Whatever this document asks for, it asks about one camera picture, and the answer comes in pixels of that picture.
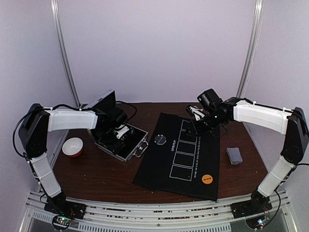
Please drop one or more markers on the black poker table mat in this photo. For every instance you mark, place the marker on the black poker table mat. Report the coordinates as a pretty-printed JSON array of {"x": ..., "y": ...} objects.
[{"x": 179, "y": 164}]

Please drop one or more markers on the clear round dealer button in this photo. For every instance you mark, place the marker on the clear round dealer button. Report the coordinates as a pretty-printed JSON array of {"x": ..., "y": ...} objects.
[{"x": 160, "y": 139}]

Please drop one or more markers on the grey playing card deck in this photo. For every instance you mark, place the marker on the grey playing card deck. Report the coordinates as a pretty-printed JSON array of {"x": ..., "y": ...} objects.
[{"x": 234, "y": 155}]

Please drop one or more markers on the orange big blind button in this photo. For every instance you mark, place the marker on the orange big blind button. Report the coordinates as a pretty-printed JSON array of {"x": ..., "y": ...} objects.
[{"x": 207, "y": 179}]

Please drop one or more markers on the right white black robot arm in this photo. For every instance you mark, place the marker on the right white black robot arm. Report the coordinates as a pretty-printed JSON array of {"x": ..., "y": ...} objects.
[{"x": 290, "y": 124}]

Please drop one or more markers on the aluminium poker chip case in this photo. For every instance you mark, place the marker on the aluminium poker chip case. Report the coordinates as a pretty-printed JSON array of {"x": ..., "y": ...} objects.
[{"x": 135, "y": 140}]

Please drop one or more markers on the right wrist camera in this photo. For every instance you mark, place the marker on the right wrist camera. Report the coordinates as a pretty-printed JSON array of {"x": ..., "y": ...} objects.
[{"x": 195, "y": 112}]

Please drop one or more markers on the right aluminium corner post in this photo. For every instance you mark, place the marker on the right aluminium corner post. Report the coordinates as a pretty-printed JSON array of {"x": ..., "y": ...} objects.
[{"x": 253, "y": 42}]

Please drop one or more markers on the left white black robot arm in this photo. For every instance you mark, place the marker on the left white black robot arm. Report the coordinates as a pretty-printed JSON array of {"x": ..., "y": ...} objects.
[{"x": 33, "y": 131}]

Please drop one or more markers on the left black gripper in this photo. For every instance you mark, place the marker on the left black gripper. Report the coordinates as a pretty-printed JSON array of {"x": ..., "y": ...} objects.
[{"x": 110, "y": 147}]

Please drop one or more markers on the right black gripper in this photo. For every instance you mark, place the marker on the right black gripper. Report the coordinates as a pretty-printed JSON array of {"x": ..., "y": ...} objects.
[{"x": 195, "y": 127}]

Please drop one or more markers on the orange white bowl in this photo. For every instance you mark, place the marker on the orange white bowl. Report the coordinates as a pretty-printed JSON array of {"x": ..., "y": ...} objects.
[{"x": 73, "y": 147}]

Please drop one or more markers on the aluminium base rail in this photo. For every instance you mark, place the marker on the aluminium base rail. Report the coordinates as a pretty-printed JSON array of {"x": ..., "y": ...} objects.
[{"x": 199, "y": 216}]

